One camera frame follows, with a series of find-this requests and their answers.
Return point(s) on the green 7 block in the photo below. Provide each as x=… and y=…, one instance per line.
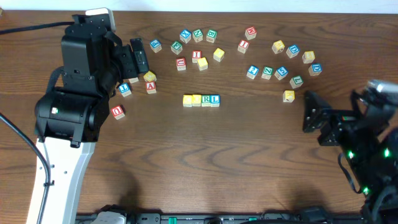
x=296, y=81

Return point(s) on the blue X block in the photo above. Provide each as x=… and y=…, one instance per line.
x=185, y=36

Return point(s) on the green R block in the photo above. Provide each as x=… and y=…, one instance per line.
x=205, y=100

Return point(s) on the blue D block right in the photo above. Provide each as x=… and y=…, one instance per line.
x=315, y=69

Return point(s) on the blue 2 block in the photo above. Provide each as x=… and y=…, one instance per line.
x=252, y=72

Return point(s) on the red Y block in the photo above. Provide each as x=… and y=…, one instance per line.
x=133, y=80

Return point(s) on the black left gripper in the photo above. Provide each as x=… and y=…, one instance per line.
x=129, y=62

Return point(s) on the yellow block left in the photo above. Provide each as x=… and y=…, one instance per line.
x=218, y=54

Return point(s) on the red I block left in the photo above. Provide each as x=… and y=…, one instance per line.
x=196, y=55

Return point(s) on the green Z block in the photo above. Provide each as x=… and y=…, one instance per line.
x=267, y=73

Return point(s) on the blue J block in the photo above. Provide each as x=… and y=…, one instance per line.
x=125, y=89

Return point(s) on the green E block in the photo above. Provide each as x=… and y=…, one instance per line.
x=176, y=47

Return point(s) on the blue 5 block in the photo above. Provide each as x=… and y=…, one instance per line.
x=281, y=73

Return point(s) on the red U block upper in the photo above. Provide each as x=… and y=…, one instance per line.
x=181, y=64

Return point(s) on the yellow S block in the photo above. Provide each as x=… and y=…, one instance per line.
x=202, y=64

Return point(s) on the yellow Q block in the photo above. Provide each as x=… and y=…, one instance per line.
x=150, y=77

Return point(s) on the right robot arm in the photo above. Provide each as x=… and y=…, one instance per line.
x=372, y=162

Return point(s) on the green N block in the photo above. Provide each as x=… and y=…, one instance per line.
x=197, y=35

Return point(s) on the blue D block upper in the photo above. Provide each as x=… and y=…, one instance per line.
x=292, y=51

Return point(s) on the green B block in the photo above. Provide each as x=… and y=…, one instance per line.
x=211, y=35

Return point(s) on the red A block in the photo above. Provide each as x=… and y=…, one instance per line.
x=151, y=87

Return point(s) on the yellow 8 block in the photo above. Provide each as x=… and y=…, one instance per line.
x=308, y=57

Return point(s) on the blue d block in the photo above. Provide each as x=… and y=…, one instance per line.
x=315, y=69
x=292, y=51

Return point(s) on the yellow O block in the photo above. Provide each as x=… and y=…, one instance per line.
x=196, y=100

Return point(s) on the red U block lower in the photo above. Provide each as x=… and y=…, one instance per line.
x=118, y=112

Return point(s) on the red M block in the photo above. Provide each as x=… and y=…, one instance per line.
x=250, y=33

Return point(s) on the blue P block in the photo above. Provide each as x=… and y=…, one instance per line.
x=155, y=45

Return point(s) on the yellow W block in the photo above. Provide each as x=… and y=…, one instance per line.
x=278, y=47

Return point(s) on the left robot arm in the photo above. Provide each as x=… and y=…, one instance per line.
x=75, y=105

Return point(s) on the blue L block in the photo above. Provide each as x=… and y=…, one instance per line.
x=215, y=100

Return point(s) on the red I block right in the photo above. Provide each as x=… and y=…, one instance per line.
x=243, y=46

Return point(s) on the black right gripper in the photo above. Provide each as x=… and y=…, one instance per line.
x=325, y=118

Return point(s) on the red u block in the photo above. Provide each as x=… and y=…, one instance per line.
x=118, y=112
x=181, y=64

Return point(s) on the yellow K block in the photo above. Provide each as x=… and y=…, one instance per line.
x=288, y=96

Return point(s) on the yellow C block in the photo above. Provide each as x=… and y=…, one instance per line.
x=187, y=100

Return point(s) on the red i block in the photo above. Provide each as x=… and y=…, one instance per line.
x=196, y=55
x=243, y=46

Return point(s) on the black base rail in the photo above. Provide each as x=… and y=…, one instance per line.
x=114, y=214

